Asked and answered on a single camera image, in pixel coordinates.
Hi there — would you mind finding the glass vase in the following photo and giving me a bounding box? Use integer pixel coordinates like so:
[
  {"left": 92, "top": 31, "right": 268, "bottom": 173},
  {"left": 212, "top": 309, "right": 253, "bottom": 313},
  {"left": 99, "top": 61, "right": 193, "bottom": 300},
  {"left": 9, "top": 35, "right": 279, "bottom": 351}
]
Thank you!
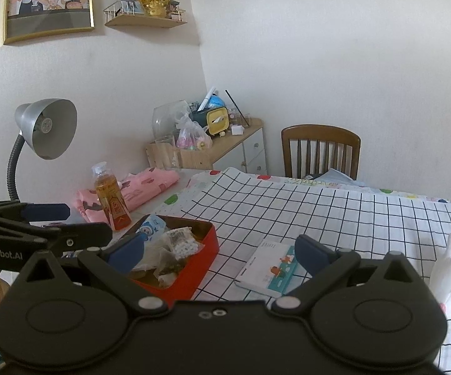
[{"left": 152, "top": 100, "right": 195, "bottom": 143}]

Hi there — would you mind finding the white checked tablecloth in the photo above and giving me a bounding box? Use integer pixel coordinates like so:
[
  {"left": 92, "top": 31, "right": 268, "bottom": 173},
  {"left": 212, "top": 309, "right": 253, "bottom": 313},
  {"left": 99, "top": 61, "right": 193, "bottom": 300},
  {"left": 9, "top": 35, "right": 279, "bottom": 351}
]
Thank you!
[{"left": 168, "top": 167, "right": 451, "bottom": 372}]

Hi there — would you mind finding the wooden side cabinet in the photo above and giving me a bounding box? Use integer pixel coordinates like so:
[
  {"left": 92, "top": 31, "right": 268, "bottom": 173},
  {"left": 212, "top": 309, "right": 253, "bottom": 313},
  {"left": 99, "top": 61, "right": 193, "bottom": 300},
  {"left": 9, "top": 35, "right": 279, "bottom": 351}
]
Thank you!
[{"left": 178, "top": 117, "right": 268, "bottom": 174}]

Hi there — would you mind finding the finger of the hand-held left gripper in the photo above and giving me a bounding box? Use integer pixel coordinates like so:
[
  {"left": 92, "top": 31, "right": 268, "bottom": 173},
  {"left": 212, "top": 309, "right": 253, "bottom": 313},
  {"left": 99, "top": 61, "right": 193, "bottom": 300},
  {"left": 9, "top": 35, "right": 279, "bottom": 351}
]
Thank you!
[
  {"left": 0, "top": 219, "right": 113, "bottom": 253},
  {"left": 0, "top": 201, "right": 71, "bottom": 225}
]

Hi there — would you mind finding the pink folded cloth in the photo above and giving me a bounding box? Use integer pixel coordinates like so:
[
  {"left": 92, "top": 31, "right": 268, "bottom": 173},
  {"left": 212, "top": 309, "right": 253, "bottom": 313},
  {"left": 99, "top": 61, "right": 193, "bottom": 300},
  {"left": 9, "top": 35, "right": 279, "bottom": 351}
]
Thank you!
[{"left": 71, "top": 167, "right": 181, "bottom": 223}]

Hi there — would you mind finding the yellow tissue box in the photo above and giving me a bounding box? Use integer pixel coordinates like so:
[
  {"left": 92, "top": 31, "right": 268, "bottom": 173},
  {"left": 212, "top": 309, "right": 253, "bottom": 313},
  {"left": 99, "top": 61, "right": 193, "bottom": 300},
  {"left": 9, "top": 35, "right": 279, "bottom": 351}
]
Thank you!
[{"left": 205, "top": 106, "right": 230, "bottom": 138}]

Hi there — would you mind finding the tea bag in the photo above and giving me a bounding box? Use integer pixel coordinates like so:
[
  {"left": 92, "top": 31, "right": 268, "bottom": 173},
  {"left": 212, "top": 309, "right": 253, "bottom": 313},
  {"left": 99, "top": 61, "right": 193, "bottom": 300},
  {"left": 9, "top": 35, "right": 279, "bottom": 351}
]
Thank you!
[{"left": 153, "top": 252, "right": 187, "bottom": 282}]

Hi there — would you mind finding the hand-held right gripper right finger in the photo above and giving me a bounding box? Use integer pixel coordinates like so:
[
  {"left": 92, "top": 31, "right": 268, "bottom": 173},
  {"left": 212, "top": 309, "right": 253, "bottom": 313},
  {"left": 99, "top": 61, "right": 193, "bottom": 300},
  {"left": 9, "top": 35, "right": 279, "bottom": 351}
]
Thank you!
[{"left": 272, "top": 234, "right": 429, "bottom": 313}]

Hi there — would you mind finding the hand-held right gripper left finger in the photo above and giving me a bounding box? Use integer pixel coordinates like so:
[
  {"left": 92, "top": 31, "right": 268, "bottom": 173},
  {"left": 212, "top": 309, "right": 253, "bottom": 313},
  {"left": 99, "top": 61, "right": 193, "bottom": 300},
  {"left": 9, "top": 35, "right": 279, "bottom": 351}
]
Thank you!
[{"left": 18, "top": 232, "right": 169, "bottom": 313}]

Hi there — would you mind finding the wooden wall shelf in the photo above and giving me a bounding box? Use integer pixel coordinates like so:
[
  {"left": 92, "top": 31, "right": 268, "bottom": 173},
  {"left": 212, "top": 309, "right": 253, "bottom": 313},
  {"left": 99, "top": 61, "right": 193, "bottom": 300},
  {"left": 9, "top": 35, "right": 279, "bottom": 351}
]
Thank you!
[{"left": 103, "top": 0, "right": 188, "bottom": 29}]

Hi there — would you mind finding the plastic bag of candy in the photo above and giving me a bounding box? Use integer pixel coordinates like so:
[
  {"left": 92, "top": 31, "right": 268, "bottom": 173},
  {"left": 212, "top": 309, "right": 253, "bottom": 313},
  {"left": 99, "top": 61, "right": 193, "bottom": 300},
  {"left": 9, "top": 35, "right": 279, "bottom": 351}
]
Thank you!
[{"left": 175, "top": 113, "right": 213, "bottom": 151}]

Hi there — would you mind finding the wooden chair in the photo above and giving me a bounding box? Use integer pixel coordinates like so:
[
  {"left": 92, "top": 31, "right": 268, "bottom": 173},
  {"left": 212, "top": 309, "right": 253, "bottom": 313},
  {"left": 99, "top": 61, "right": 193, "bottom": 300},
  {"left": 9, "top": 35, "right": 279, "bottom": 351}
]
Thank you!
[{"left": 281, "top": 124, "right": 361, "bottom": 180}]

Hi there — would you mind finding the red tin box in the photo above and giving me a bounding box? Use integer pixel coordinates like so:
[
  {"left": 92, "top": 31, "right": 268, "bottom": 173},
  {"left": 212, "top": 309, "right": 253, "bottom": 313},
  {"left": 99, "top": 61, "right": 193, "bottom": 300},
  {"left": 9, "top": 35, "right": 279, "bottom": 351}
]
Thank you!
[{"left": 126, "top": 214, "right": 220, "bottom": 308}]

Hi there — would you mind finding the white illustrated box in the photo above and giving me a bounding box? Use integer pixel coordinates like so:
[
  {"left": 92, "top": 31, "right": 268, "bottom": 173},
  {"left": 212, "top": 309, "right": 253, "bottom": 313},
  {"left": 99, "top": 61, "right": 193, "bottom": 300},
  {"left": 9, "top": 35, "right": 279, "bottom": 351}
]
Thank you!
[{"left": 234, "top": 239, "right": 300, "bottom": 298}]

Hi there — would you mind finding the white tube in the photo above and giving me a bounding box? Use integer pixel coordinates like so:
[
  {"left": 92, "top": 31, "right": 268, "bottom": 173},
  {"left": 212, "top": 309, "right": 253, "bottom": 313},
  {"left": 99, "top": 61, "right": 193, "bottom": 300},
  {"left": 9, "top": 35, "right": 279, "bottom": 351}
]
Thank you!
[{"left": 197, "top": 84, "right": 216, "bottom": 112}]

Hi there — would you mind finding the cardboard box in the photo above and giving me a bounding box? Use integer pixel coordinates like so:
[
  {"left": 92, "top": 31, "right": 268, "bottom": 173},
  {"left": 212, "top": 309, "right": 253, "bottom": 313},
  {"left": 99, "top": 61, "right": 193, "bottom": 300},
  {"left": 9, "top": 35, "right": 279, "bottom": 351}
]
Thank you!
[{"left": 146, "top": 138, "right": 214, "bottom": 170}]

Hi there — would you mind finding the light blue cloth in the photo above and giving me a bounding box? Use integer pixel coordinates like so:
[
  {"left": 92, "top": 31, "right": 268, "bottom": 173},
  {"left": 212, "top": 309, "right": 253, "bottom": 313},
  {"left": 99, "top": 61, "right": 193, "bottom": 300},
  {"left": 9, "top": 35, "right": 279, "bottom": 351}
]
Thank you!
[{"left": 303, "top": 168, "right": 355, "bottom": 184}]

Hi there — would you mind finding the amber tea bottle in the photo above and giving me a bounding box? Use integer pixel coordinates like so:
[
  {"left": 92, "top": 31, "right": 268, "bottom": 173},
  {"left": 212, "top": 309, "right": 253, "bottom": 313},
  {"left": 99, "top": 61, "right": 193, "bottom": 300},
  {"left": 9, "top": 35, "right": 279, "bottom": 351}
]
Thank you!
[{"left": 91, "top": 162, "right": 132, "bottom": 231}]

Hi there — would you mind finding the black stick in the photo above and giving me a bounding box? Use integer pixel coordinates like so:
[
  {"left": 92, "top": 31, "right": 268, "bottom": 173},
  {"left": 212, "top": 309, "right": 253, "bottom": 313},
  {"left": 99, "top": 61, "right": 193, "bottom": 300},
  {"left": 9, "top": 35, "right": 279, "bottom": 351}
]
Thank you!
[{"left": 224, "top": 90, "right": 250, "bottom": 126}]

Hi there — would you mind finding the grey desk lamp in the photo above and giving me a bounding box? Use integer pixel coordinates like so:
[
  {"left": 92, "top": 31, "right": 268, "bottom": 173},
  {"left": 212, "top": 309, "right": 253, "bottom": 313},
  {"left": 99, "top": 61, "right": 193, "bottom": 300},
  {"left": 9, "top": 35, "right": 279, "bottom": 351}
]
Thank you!
[{"left": 7, "top": 98, "right": 78, "bottom": 202}]

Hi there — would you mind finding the gold framed wall poster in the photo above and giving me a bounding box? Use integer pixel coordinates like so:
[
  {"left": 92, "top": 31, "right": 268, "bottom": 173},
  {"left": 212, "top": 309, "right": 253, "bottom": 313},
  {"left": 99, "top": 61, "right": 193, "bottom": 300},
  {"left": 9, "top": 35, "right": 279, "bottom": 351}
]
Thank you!
[{"left": 3, "top": 0, "right": 95, "bottom": 45}]

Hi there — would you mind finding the small clear packet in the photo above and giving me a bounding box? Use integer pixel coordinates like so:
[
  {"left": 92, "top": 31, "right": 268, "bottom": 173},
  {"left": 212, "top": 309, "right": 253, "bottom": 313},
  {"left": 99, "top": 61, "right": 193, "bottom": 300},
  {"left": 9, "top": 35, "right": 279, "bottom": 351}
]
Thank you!
[{"left": 165, "top": 227, "right": 203, "bottom": 258}]

